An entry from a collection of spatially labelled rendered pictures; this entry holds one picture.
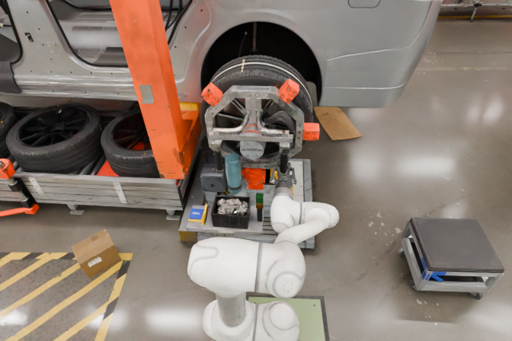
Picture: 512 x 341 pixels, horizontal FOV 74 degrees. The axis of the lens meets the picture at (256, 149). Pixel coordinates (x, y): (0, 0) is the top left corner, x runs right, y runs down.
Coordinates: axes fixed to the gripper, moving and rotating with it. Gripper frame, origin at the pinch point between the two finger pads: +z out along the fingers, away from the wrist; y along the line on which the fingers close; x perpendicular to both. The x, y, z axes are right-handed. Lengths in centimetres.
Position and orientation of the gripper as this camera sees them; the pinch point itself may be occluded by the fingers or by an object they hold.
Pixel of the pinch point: (283, 163)
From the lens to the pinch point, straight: 174.1
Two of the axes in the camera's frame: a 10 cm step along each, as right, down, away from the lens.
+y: 10.0, 0.4, -0.8
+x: -0.2, -7.6, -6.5
